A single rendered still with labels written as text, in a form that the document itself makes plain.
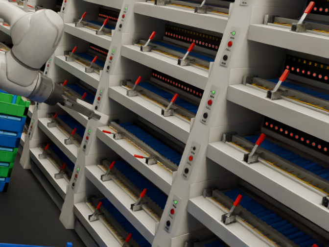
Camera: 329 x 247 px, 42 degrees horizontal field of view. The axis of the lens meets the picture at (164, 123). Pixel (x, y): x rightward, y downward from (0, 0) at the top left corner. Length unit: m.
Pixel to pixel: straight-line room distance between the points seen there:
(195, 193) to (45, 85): 0.58
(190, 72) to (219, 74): 0.14
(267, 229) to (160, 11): 0.91
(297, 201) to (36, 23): 0.85
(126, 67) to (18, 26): 0.70
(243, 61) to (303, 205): 0.47
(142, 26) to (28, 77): 0.71
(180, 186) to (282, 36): 0.56
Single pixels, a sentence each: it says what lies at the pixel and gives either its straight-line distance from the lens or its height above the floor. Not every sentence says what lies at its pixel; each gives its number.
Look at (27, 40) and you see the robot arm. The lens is 1.31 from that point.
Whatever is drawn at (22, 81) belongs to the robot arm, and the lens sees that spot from 1.36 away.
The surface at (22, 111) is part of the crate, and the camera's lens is 2.18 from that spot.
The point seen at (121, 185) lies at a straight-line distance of 1.80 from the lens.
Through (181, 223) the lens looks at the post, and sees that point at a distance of 1.41.
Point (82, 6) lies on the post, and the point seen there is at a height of 1.00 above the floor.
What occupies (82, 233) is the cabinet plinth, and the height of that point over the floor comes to 0.03.
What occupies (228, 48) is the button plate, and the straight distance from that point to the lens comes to 1.34.
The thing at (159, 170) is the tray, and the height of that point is 0.51.
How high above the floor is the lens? 0.93
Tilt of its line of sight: 10 degrees down
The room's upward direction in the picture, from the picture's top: 18 degrees clockwise
